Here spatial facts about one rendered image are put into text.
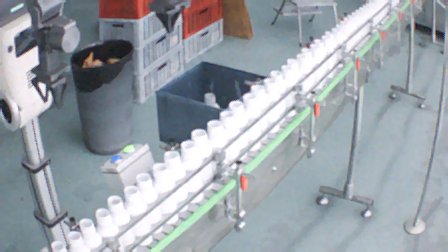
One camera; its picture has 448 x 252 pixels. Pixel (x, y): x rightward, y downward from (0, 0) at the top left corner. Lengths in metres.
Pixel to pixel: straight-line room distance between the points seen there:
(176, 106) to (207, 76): 0.31
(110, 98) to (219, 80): 1.14
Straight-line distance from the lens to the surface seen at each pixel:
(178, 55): 4.53
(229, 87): 2.44
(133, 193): 1.38
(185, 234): 1.52
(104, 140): 3.60
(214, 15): 5.00
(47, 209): 2.03
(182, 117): 2.22
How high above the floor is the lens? 1.96
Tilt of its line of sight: 30 degrees down
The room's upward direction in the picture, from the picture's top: 1 degrees counter-clockwise
